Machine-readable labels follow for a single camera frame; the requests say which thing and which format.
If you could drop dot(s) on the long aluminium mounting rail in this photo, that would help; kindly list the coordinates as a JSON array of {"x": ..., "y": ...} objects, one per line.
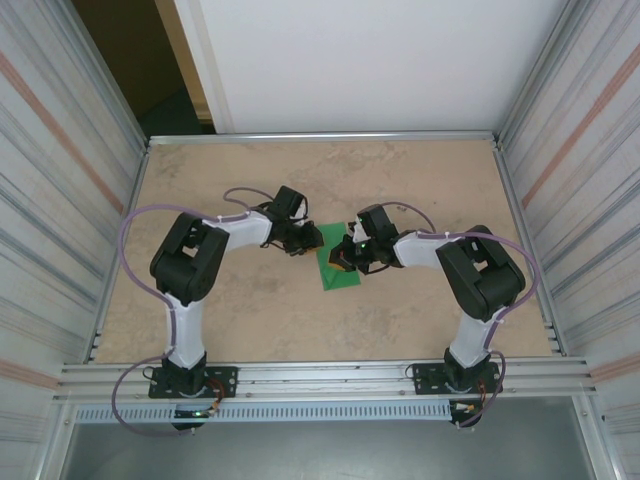
[{"x": 325, "y": 382}]

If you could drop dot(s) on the striped metal side panel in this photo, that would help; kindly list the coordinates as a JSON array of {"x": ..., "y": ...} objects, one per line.
[
  {"x": 50, "y": 200},
  {"x": 590, "y": 200}
]

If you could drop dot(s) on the green cloth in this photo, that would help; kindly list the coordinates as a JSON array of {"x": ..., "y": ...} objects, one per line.
[{"x": 340, "y": 280}]

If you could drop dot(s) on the aluminium table end rail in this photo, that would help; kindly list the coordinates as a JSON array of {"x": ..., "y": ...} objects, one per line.
[{"x": 320, "y": 138}]

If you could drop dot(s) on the white door frame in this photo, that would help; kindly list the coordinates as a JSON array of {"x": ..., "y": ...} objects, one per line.
[{"x": 210, "y": 75}]

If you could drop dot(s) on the small circuit board green light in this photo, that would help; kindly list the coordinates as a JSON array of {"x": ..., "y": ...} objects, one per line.
[{"x": 192, "y": 414}]

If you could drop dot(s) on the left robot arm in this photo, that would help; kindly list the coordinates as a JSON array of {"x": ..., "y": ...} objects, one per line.
[{"x": 185, "y": 260}]

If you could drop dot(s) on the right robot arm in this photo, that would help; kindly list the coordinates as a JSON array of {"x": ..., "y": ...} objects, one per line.
[{"x": 480, "y": 280}]

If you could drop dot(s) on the aluminium side rail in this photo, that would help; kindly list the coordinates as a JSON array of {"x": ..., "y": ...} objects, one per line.
[
  {"x": 513, "y": 200},
  {"x": 135, "y": 190}
]

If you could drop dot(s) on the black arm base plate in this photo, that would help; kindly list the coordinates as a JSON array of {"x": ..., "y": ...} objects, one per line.
[
  {"x": 225, "y": 377},
  {"x": 425, "y": 377}
]

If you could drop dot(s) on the grey metal lower panel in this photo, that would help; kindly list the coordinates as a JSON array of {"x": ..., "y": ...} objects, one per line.
[{"x": 325, "y": 450}]

